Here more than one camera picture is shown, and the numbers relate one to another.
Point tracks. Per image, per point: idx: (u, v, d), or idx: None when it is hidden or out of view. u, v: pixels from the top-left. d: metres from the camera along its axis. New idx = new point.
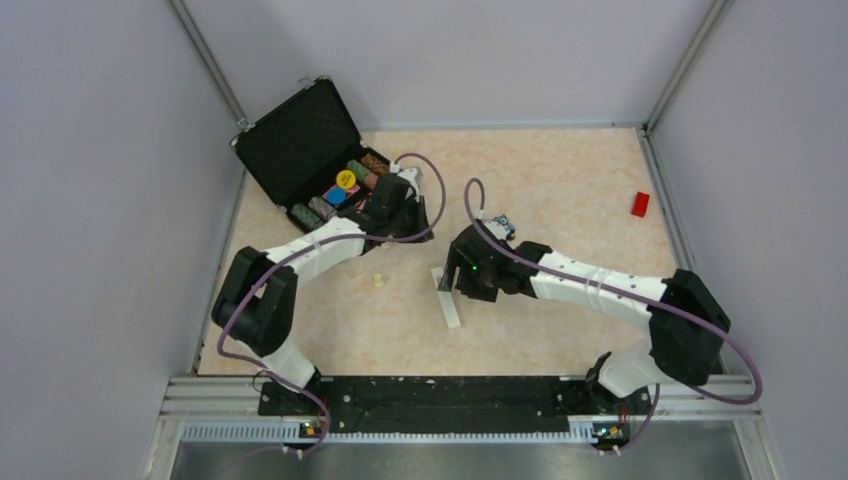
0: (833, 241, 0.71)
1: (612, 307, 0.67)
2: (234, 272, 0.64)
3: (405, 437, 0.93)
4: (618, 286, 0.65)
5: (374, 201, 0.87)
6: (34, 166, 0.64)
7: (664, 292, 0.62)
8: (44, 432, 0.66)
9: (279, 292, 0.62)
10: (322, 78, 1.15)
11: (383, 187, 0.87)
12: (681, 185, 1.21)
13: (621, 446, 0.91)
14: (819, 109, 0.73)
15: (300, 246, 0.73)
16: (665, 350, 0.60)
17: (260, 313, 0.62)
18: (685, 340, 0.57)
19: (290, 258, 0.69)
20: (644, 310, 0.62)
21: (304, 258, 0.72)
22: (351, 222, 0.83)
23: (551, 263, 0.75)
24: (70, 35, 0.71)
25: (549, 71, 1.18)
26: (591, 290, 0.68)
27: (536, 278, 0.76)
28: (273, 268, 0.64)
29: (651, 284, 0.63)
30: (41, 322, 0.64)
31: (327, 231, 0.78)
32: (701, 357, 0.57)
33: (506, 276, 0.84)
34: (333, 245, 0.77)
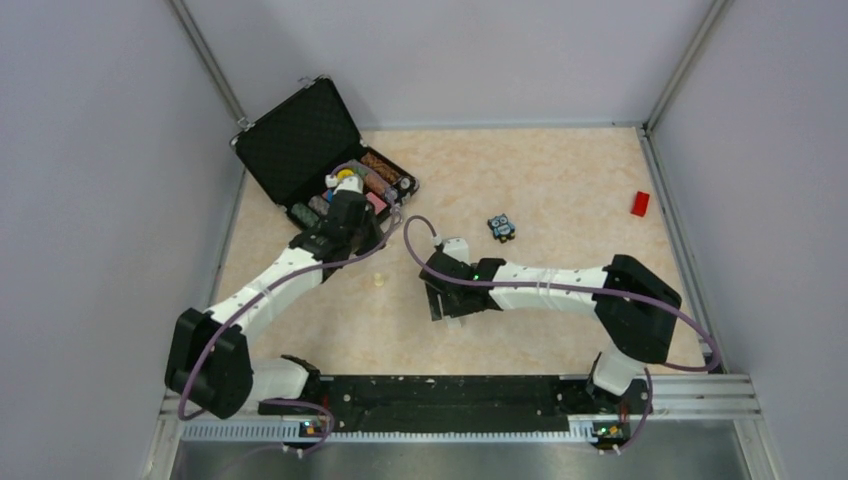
0: (832, 240, 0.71)
1: (565, 303, 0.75)
2: (177, 340, 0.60)
3: (405, 436, 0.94)
4: (565, 282, 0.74)
5: (329, 222, 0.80)
6: (34, 165, 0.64)
7: (606, 279, 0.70)
8: (43, 431, 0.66)
9: (228, 358, 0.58)
10: (322, 77, 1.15)
11: (340, 207, 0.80)
12: (681, 185, 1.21)
13: (621, 446, 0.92)
14: (818, 108, 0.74)
15: (248, 297, 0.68)
16: (621, 334, 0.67)
17: (214, 376, 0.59)
18: (632, 321, 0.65)
19: (237, 317, 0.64)
20: (591, 300, 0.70)
21: (254, 310, 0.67)
22: (304, 252, 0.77)
23: (504, 275, 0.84)
24: (71, 34, 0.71)
25: (549, 70, 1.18)
26: (543, 291, 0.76)
27: (496, 290, 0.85)
28: (217, 334, 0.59)
29: (593, 275, 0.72)
30: (40, 321, 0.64)
31: (279, 270, 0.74)
32: (652, 334, 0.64)
33: (470, 296, 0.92)
34: (286, 285, 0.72)
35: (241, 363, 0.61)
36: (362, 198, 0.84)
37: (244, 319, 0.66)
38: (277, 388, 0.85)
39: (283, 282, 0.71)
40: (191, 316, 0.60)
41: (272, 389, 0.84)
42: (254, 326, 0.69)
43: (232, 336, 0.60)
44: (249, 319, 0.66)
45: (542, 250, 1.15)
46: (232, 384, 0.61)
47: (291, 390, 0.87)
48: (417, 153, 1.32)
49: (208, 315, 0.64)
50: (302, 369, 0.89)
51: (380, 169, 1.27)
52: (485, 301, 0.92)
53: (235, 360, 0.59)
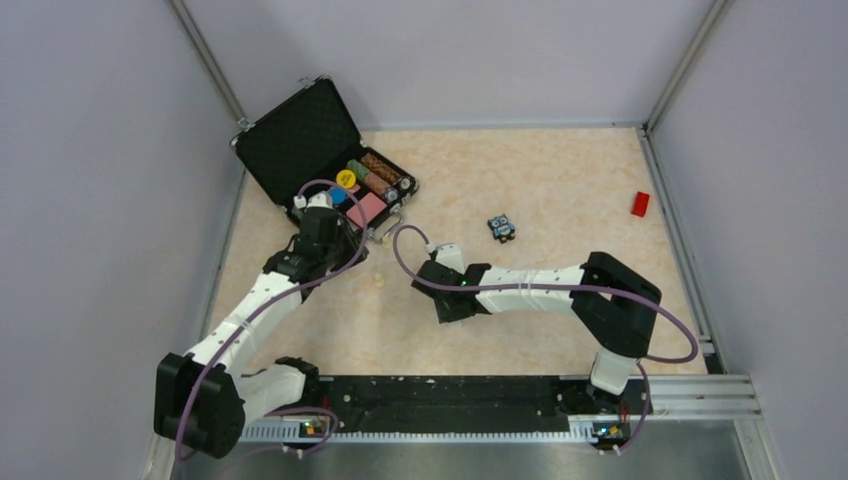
0: (833, 240, 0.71)
1: (547, 302, 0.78)
2: (161, 386, 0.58)
3: (405, 436, 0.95)
4: (544, 282, 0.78)
5: (303, 240, 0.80)
6: (33, 165, 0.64)
7: (583, 276, 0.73)
8: (43, 432, 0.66)
9: (216, 397, 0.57)
10: (322, 77, 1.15)
11: (311, 225, 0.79)
12: (681, 185, 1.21)
13: (621, 446, 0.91)
14: (817, 109, 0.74)
15: (229, 332, 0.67)
16: (599, 327, 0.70)
17: (205, 417, 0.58)
18: (607, 313, 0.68)
19: (219, 355, 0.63)
20: (568, 297, 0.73)
21: (236, 346, 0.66)
22: (280, 275, 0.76)
23: (490, 279, 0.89)
24: (70, 35, 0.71)
25: (548, 70, 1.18)
26: (524, 292, 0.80)
27: (482, 295, 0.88)
28: (201, 375, 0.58)
29: (570, 273, 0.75)
30: (40, 321, 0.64)
31: (257, 298, 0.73)
32: (628, 326, 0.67)
33: (460, 301, 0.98)
34: (264, 314, 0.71)
35: (232, 401, 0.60)
36: (332, 212, 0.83)
37: (227, 358, 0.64)
38: (275, 402, 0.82)
39: (262, 311, 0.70)
40: (173, 360, 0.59)
41: (271, 404, 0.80)
42: (239, 361, 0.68)
43: (218, 375, 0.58)
44: (231, 357, 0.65)
45: (542, 250, 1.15)
46: (225, 423, 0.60)
47: (290, 396, 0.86)
48: (417, 153, 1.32)
49: (190, 358, 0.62)
50: (295, 369, 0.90)
51: (380, 169, 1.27)
52: (473, 306, 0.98)
53: (224, 398, 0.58)
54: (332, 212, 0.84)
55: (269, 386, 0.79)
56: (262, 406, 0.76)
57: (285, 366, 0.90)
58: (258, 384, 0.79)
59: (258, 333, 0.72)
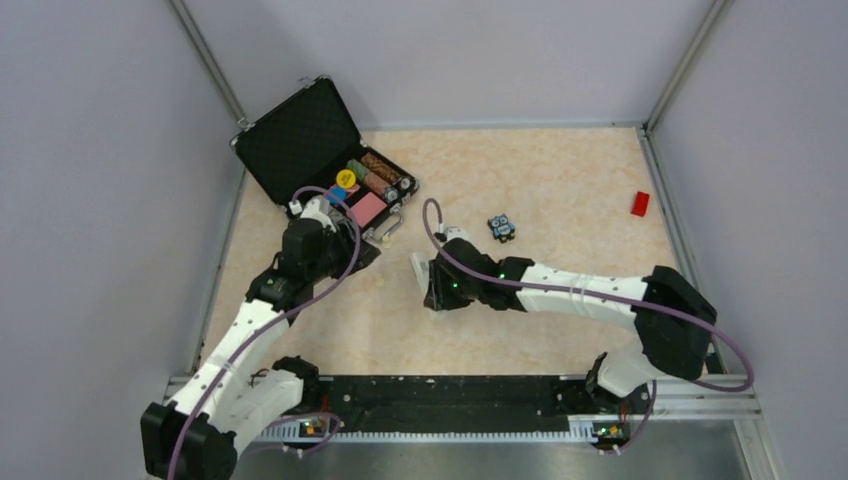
0: (832, 240, 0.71)
1: (599, 312, 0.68)
2: (146, 436, 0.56)
3: (405, 436, 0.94)
4: (601, 291, 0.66)
5: (286, 258, 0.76)
6: (33, 165, 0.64)
7: (645, 291, 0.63)
8: (43, 432, 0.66)
9: (202, 448, 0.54)
10: (322, 77, 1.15)
11: (293, 243, 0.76)
12: (681, 185, 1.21)
13: (621, 446, 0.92)
14: (817, 109, 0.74)
15: (212, 375, 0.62)
16: (652, 346, 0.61)
17: (193, 465, 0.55)
18: (669, 333, 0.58)
19: (201, 403, 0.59)
20: (628, 311, 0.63)
21: (219, 390, 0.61)
22: (264, 303, 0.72)
23: (535, 277, 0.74)
24: (71, 35, 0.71)
25: (549, 70, 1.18)
26: (576, 297, 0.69)
27: (523, 293, 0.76)
28: (186, 424, 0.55)
29: (633, 285, 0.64)
30: (42, 321, 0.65)
31: (241, 332, 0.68)
32: (688, 348, 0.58)
33: (495, 294, 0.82)
34: (247, 351, 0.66)
35: (221, 445, 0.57)
36: (315, 227, 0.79)
37: (210, 405, 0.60)
38: (274, 413, 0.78)
39: (242, 351, 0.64)
40: (156, 409, 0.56)
41: (269, 417, 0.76)
42: (226, 403, 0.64)
43: (203, 424, 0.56)
44: (215, 403, 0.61)
45: (542, 250, 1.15)
46: (217, 465, 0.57)
47: (291, 402, 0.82)
48: (417, 153, 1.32)
49: (173, 407, 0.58)
50: (292, 375, 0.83)
51: (380, 169, 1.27)
52: (510, 300, 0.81)
53: (212, 447, 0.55)
54: (315, 227, 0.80)
55: (264, 402, 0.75)
56: (258, 424, 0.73)
57: (282, 372, 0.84)
58: (251, 403, 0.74)
59: (245, 366, 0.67)
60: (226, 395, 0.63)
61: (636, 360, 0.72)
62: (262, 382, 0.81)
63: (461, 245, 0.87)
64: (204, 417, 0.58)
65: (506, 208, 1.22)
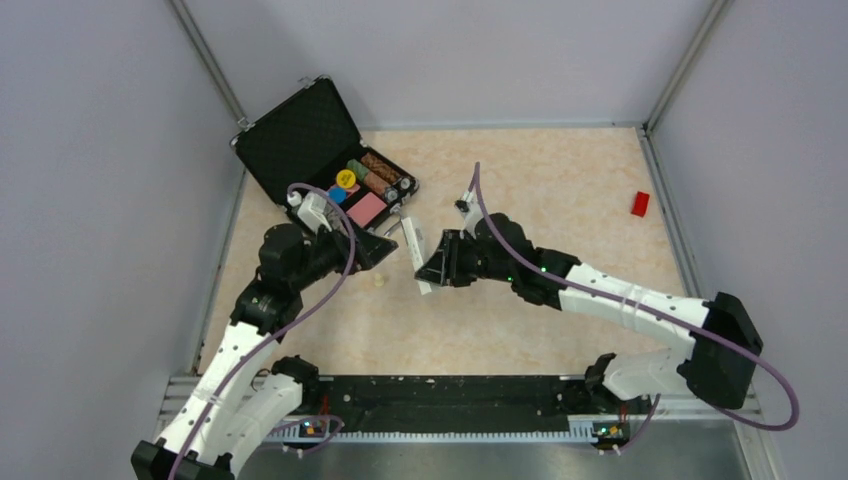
0: (832, 241, 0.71)
1: (650, 330, 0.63)
2: (139, 472, 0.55)
3: (404, 436, 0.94)
4: (656, 307, 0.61)
5: (267, 274, 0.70)
6: (34, 165, 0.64)
7: (705, 317, 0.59)
8: (44, 431, 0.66)
9: None
10: (322, 77, 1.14)
11: (270, 261, 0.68)
12: (681, 185, 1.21)
13: (621, 446, 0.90)
14: (817, 109, 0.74)
15: (199, 410, 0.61)
16: (693, 370, 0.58)
17: None
18: (724, 363, 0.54)
19: (189, 441, 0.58)
20: (687, 336, 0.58)
21: (206, 425, 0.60)
22: (249, 327, 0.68)
23: (581, 277, 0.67)
24: (71, 36, 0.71)
25: (549, 70, 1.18)
26: (627, 309, 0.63)
27: (564, 292, 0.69)
28: (174, 464, 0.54)
29: (692, 307, 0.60)
30: (44, 320, 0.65)
31: (228, 359, 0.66)
32: (732, 381, 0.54)
33: (531, 286, 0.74)
34: (233, 380, 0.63)
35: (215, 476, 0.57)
36: (292, 237, 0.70)
37: (199, 441, 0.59)
38: (274, 421, 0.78)
39: (228, 383, 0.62)
40: (146, 447, 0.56)
41: (267, 427, 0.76)
42: (217, 433, 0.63)
43: (192, 462, 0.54)
44: (204, 438, 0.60)
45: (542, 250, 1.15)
46: None
47: (289, 408, 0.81)
48: (417, 153, 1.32)
49: (161, 446, 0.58)
50: (291, 379, 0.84)
51: (380, 169, 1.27)
52: (548, 295, 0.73)
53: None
54: (293, 238, 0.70)
55: (262, 414, 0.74)
56: (256, 438, 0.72)
57: (279, 377, 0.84)
58: (248, 417, 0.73)
59: (235, 392, 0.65)
60: (216, 428, 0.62)
61: (659, 375, 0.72)
62: (259, 394, 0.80)
63: (513, 224, 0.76)
64: (191, 457, 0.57)
65: (506, 208, 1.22)
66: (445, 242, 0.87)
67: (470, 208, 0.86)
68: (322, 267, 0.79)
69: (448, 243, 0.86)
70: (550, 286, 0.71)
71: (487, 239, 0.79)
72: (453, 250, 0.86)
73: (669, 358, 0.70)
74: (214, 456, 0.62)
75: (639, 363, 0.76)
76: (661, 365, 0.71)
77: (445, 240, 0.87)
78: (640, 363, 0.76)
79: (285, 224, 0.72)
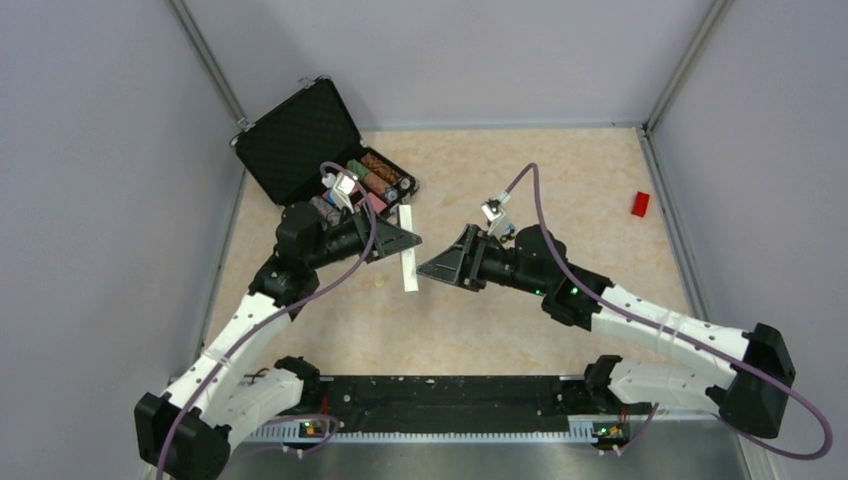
0: (830, 240, 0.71)
1: (686, 358, 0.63)
2: (140, 425, 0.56)
3: (405, 436, 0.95)
4: (695, 337, 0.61)
5: (282, 253, 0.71)
6: (35, 165, 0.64)
7: (746, 352, 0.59)
8: (44, 431, 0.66)
9: (191, 444, 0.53)
10: (322, 77, 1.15)
11: (286, 240, 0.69)
12: (681, 186, 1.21)
13: (621, 446, 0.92)
14: (816, 108, 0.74)
15: (207, 368, 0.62)
16: (724, 399, 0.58)
17: (184, 459, 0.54)
18: (767, 400, 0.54)
19: (194, 398, 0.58)
20: (728, 369, 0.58)
21: (213, 385, 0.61)
22: (265, 296, 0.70)
23: (616, 299, 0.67)
24: (72, 37, 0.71)
25: (548, 70, 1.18)
26: (665, 337, 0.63)
27: (598, 314, 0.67)
28: (177, 418, 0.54)
29: (731, 340, 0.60)
30: (43, 321, 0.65)
31: (239, 326, 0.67)
32: (772, 417, 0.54)
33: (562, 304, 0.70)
34: (243, 349, 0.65)
35: (214, 437, 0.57)
36: (307, 219, 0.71)
37: (204, 399, 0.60)
38: (273, 411, 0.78)
39: (240, 346, 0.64)
40: (151, 400, 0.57)
41: (267, 414, 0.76)
42: (221, 398, 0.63)
43: (194, 419, 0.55)
44: (209, 397, 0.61)
45: None
46: (208, 458, 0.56)
47: (288, 403, 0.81)
48: (417, 153, 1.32)
49: (166, 400, 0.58)
50: (294, 374, 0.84)
51: (380, 169, 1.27)
52: (578, 315, 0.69)
53: (203, 442, 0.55)
54: (308, 218, 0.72)
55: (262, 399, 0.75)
56: (254, 416, 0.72)
57: (282, 371, 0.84)
58: (249, 399, 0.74)
59: (243, 361, 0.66)
60: (221, 391, 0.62)
61: (681, 394, 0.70)
62: (262, 381, 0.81)
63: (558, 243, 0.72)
64: (195, 413, 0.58)
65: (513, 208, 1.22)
66: (467, 236, 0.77)
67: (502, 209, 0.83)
68: (342, 249, 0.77)
69: (471, 240, 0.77)
70: (585, 304, 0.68)
71: (531, 256, 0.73)
72: (479, 251, 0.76)
73: (693, 378, 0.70)
74: (213, 421, 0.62)
75: (656, 375, 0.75)
76: (684, 383, 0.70)
77: (469, 234, 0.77)
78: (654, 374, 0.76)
79: (303, 205, 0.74)
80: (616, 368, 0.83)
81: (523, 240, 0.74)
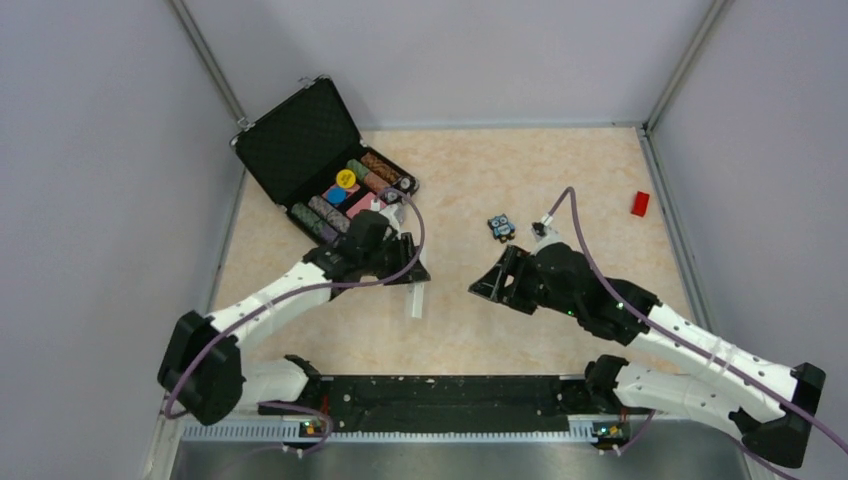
0: (830, 240, 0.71)
1: (731, 389, 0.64)
2: (176, 339, 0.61)
3: (405, 436, 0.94)
4: (745, 371, 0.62)
5: (348, 240, 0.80)
6: (34, 163, 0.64)
7: (795, 391, 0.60)
8: (43, 431, 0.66)
9: (221, 367, 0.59)
10: (322, 77, 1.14)
11: (360, 229, 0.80)
12: (681, 186, 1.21)
13: (621, 446, 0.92)
14: (817, 108, 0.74)
15: (252, 307, 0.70)
16: (758, 432, 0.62)
17: (203, 382, 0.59)
18: (803, 440, 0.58)
19: (234, 325, 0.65)
20: (776, 408, 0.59)
21: (253, 322, 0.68)
22: (317, 268, 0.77)
23: (664, 322, 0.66)
24: (71, 35, 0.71)
25: (549, 70, 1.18)
26: (715, 368, 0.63)
27: (646, 336, 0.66)
28: (213, 341, 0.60)
29: (781, 378, 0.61)
30: (42, 320, 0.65)
31: (287, 283, 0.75)
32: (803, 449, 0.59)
33: (600, 321, 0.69)
34: (289, 300, 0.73)
35: (233, 374, 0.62)
36: (383, 219, 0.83)
37: (242, 331, 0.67)
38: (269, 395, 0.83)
39: (286, 297, 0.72)
40: (193, 319, 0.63)
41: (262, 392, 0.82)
42: (252, 339, 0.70)
43: (228, 346, 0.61)
44: (246, 331, 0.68)
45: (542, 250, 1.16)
46: (220, 392, 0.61)
47: (287, 395, 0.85)
48: (417, 153, 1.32)
49: (209, 322, 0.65)
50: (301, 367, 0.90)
51: (380, 169, 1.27)
52: (620, 331, 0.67)
53: (227, 371, 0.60)
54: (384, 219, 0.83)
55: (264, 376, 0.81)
56: (255, 385, 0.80)
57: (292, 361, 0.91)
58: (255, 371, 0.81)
59: (279, 315, 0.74)
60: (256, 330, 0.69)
61: (696, 412, 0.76)
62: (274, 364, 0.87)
63: (577, 254, 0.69)
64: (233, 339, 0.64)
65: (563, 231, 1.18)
66: (508, 255, 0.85)
67: (547, 233, 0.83)
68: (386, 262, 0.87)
69: (511, 259, 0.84)
70: (626, 322, 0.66)
71: (549, 271, 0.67)
72: (520, 269, 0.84)
73: (715, 398, 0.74)
74: None
75: (670, 389, 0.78)
76: (703, 402, 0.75)
77: (509, 254, 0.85)
78: (667, 386, 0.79)
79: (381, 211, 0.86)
80: (621, 373, 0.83)
81: (537, 259, 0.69)
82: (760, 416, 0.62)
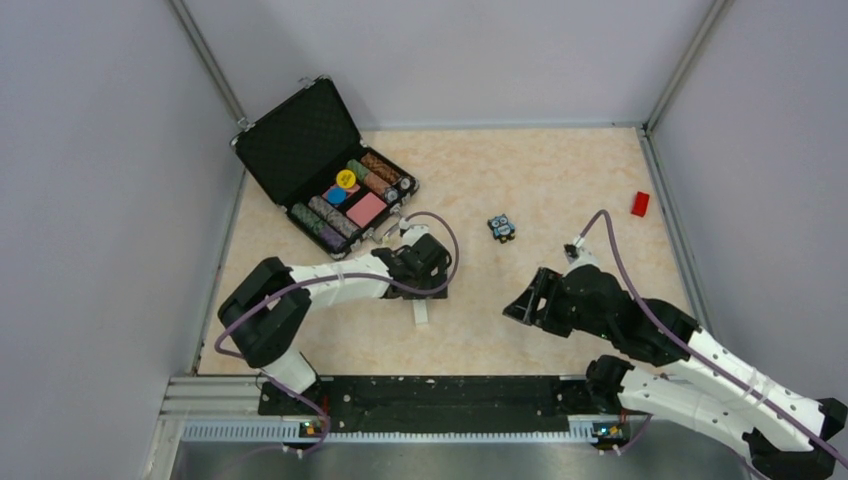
0: (829, 240, 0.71)
1: (758, 418, 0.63)
2: (254, 279, 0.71)
3: (405, 437, 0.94)
4: (779, 405, 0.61)
5: (412, 252, 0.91)
6: (32, 163, 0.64)
7: (821, 424, 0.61)
8: (44, 431, 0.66)
9: (286, 315, 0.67)
10: (322, 78, 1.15)
11: (426, 246, 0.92)
12: (681, 186, 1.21)
13: (621, 446, 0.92)
14: (817, 108, 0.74)
15: (325, 273, 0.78)
16: None
17: (262, 326, 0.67)
18: (824, 471, 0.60)
19: (309, 281, 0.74)
20: (803, 441, 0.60)
21: (324, 285, 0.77)
22: (382, 264, 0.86)
23: (701, 348, 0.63)
24: (70, 36, 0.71)
25: (548, 70, 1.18)
26: (750, 400, 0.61)
27: (685, 364, 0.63)
28: (289, 288, 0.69)
29: (810, 412, 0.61)
30: (41, 321, 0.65)
31: (356, 266, 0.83)
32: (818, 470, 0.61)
33: (637, 343, 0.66)
34: (356, 280, 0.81)
35: (290, 327, 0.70)
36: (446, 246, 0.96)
37: (314, 288, 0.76)
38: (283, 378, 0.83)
39: (357, 276, 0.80)
40: (274, 265, 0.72)
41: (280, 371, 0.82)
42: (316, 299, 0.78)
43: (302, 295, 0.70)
44: (317, 291, 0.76)
45: (542, 250, 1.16)
46: (272, 340, 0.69)
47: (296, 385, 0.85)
48: (417, 153, 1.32)
49: (289, 271, 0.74)
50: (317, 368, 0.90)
51: (380, 169, 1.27)
52: (658, 353, 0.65)
53: (286, 322, 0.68)
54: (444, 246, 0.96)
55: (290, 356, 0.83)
56: (290, 353, 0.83)
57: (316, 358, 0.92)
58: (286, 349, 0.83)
59: (342, 292, 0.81)
60: (321, 292, 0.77)
61: (705, 427, 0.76)
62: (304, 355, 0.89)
63: (605, 275, 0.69)
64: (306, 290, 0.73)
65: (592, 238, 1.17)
66: (540, 279, 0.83)
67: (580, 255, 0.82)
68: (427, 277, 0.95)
69: (544, 281, 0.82)
70: (664, 346, 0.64)
71: (579, 293, 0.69)
72: (552, 293, 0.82)
73: (727, 416, 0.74)
74: None
75: (682, 403, 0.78)
76: (715, 418, 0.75)
77: (542, 277, 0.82)
78: (676, 396, 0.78)
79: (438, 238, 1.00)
80: (626, 377, 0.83)
81: (566, 282, 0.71)
82: (783, 444, 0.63)
